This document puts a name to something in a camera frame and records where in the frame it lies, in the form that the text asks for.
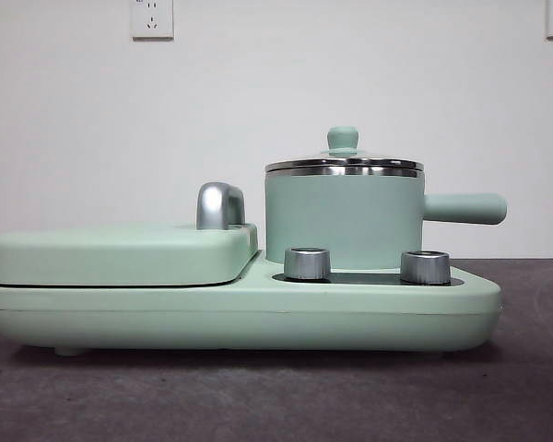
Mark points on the glass pot lid green knob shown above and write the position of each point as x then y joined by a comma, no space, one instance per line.
343,138

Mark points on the silver control knob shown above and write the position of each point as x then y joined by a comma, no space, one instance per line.
425,267
306,264

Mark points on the green breakfast machine base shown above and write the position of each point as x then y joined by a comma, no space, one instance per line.
258,317

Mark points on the green hinged griddle lid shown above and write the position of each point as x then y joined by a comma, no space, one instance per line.
120,253

